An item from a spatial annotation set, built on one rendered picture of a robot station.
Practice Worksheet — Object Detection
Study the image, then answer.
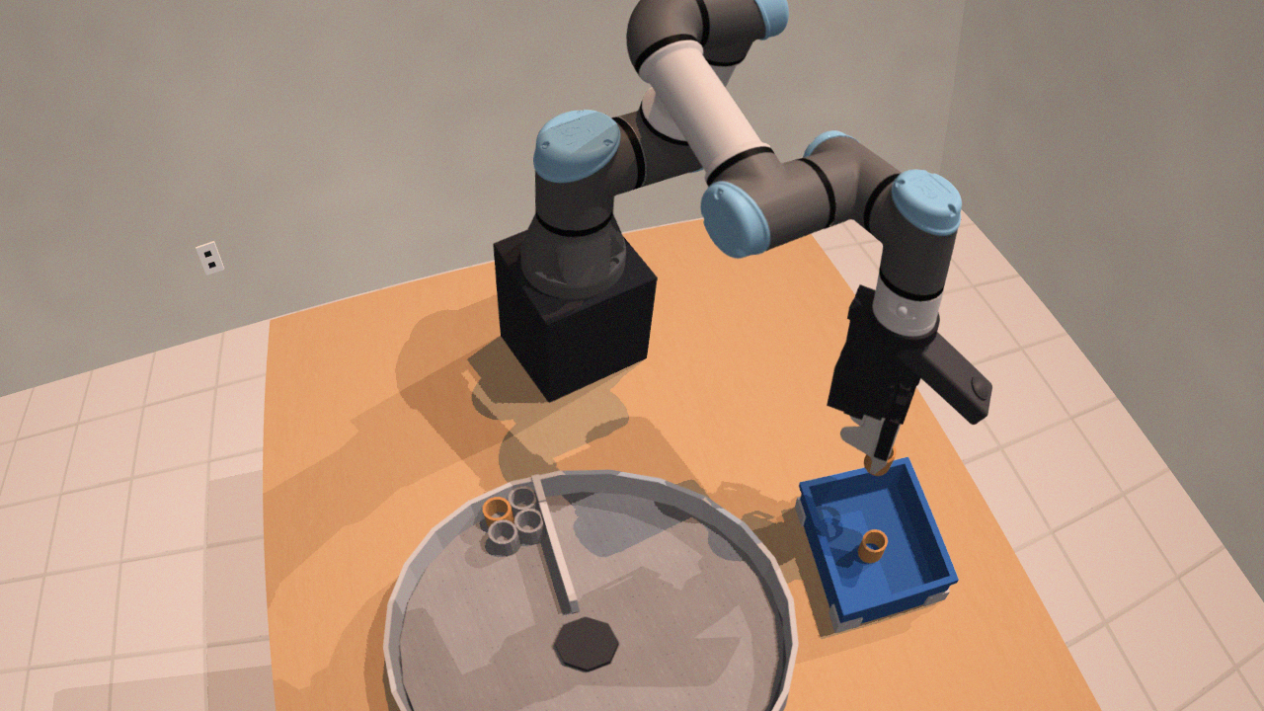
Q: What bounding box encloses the grey metal sleeve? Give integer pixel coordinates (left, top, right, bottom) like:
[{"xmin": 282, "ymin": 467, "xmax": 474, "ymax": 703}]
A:
[
  {"xmin": 514, "ymin": 509, "xmax": 547, "ymax": 545},
  {"xmin": 488, "ymin": 519, "xmax": 520, "ymax": 555},
  {"xmin": 509, "ymin": 486, "xmax": 540, "ymax": 517}
]

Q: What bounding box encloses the bronze bushing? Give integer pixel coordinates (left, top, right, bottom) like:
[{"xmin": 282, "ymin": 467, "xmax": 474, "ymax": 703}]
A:
[
  {"xmin": 483, "ymin": 497, "xmax": 514, "ymax": 528},
  {"xmin": 858, "ymin": 529, "xmax": 889, "ymax": 563},
  {"xmin": 863, "ymin": 447, "xmax": 897, "ymax": 476}
]

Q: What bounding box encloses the blue plastic crate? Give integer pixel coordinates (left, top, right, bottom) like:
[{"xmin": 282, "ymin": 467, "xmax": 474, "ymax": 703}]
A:
[{"xmin": 795, "ymin": 457, "xmax": 959, "ymax": 633}]

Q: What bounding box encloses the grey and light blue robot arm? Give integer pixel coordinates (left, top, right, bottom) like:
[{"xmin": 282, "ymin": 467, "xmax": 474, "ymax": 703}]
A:
[{"xmin": 520, "ymin": 0, "xmax": 992, "ymax": 425}]

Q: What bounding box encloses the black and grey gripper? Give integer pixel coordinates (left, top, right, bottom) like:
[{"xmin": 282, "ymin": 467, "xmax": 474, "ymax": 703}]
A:
[{"xmin": 827, "ymin": 283, "xmax": 940, "ymax": 474}]

